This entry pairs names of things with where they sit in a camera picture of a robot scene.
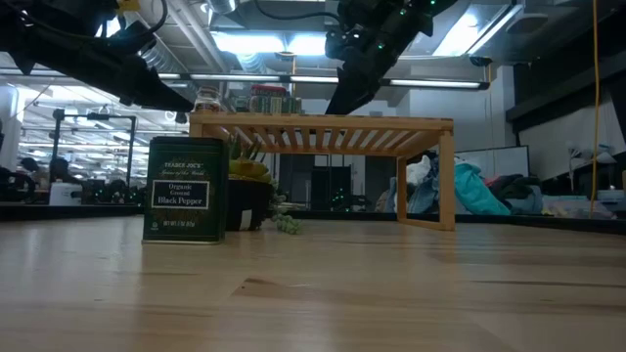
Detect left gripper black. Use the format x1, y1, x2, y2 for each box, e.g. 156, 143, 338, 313
19, 36, 195, 112

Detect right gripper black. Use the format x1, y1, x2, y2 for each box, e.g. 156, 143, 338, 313
324, 22, 408, 116

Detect wooden slatted shelf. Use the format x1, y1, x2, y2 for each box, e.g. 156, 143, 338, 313
189, 110, 456, 232

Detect small saffron jar with cork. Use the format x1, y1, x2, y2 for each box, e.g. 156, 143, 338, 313
194, 86, 222, 114

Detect oregano jar with green lid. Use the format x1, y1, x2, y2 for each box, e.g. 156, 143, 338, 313
229, 94, 303, 114

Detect dark green black pepper tin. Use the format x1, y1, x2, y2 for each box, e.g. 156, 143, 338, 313
141, 135, 230, 244

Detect long ceiling light bar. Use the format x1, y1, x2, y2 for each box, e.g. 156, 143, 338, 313
156, 72, 490, 92

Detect white cloth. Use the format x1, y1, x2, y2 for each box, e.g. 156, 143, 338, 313
405, 154, 432, 187

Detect black gantry stand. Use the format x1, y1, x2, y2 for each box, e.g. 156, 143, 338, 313
51, 108, 138, 187

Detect person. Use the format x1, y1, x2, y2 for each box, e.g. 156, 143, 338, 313
48, 155, 74, 185

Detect blue clothes pile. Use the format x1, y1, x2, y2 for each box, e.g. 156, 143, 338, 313
405, 155, 444, 214

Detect white appliance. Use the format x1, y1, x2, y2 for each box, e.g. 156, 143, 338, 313
48, 182, 83, 206

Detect succulent plant in black pot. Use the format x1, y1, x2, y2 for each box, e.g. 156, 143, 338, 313
225, 136, 303, 236

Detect turquoise garment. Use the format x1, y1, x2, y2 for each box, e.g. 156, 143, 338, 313
453, 162, 513, 216

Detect white panel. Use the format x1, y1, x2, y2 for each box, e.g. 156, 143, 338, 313
463, 145, 531, 180

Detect dark grey garment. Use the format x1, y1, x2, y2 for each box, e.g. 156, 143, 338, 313
488, 173, 544, 215

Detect black angled beam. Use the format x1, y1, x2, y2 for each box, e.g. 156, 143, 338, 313
506, 48, 626, 143

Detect pastel patterned cloth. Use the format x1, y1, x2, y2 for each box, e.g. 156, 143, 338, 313
542, 194, 617, 220

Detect white desk lamp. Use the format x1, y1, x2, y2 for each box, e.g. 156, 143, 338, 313
565, 141, 618, 172

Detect yellow cable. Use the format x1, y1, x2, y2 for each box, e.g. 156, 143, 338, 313
588, 0, 602, 220

